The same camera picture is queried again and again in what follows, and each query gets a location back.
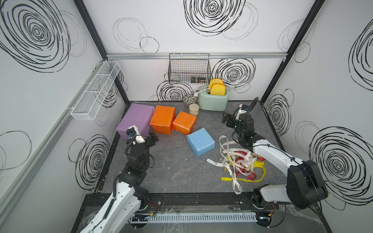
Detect grey slotted cable duct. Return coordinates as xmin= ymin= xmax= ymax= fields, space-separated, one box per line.
xmin=129 ymin=212 xmax=257 ymax=224

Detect purple gift box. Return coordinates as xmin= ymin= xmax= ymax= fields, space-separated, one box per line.
xmin=116 ymin=103 xmax=155 ymax=140

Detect yellow sponge toast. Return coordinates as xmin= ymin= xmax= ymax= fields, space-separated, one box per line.
xmin=208 ymin=78 xmax=223 ymax=88
xmin=210 ymin=83 xmax=226 ymax=96

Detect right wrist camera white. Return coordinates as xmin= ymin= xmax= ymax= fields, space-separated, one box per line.
xmin=235 ymin=104 xmax=250 ymax=120

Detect spice jars in basket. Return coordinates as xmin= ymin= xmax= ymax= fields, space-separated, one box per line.
xmin=190 ymin=77 xmax=207 ymax=84

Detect patterned ceramic bowl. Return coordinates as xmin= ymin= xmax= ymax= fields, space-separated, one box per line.
xmin=183 ymin=95 xmax=198 ymax=106

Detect black wire basket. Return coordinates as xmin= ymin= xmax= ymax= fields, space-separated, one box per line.
xmin=168 ymin=53 xmax=212 ymax=84

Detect white mesh wall shelf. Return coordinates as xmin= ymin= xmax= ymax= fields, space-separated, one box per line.
xmin=71 ymin=61 xmax=120 ymax=121

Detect orange box red ribbon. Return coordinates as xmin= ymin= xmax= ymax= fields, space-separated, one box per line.
xmin=150 ymin=105 xmax=176 ymax=135

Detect rear yellow sponge toast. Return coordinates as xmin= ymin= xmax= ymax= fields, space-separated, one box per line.
xmin=208 ymin=78 xmax=223 ymax=88

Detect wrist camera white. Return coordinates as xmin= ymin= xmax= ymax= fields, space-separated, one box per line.
xmin=235 ymin=104 xmax=250 ymax=120
xmin=126 ymin=125 xmax=145 ymax=145

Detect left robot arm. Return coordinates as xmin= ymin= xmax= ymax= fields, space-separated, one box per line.
xmin=81 ymin=135 xmax=158 ymax=233

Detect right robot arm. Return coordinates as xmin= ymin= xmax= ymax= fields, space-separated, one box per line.
xmin=220 ymin=99 xmax=328 ymax=209

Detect mint green toaster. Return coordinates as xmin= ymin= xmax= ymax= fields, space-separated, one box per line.
xmin=198 ymin=85 xmax=229 ymax=111

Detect front yellow sponge toast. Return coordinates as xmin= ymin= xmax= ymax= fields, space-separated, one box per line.
xmin=210 ymin=83 xmax=226 ymax=96

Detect small jar with beige lid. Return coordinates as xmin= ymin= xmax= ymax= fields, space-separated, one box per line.
xmin=189 ymin=103 xmax=200 ymax=116

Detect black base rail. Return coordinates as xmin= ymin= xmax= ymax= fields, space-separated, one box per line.
xmin=84 ymin=192 xmax=317 ymax=212

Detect yellow ribbon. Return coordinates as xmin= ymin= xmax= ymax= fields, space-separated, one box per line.
xmin=234 ymin=157 xmax=267 ymax=183

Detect blue gift box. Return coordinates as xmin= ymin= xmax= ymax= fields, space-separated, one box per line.
xmin=186 ymin=128 xmax=215 ymax=157

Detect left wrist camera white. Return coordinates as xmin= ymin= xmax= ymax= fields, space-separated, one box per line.
xmin=126 ymin=125 xmax=145 ymax=145

